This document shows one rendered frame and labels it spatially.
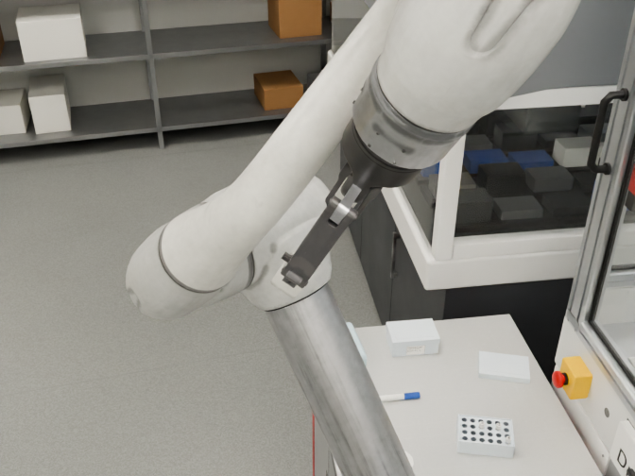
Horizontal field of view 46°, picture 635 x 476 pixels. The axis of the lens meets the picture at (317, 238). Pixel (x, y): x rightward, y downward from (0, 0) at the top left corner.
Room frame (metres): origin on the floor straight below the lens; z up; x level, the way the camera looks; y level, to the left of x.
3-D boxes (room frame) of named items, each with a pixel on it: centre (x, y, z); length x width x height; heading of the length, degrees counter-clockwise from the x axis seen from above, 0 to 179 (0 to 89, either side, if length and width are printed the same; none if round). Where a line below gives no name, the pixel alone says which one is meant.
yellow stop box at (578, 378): (1.30, -0.60, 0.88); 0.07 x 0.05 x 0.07; 8
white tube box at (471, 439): (1.21, -0.38, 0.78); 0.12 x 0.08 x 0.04; 82
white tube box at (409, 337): (1.55, -0.25, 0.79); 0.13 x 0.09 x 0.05; 97
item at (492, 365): (1.45, -0.48, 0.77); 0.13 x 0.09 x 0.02; 80
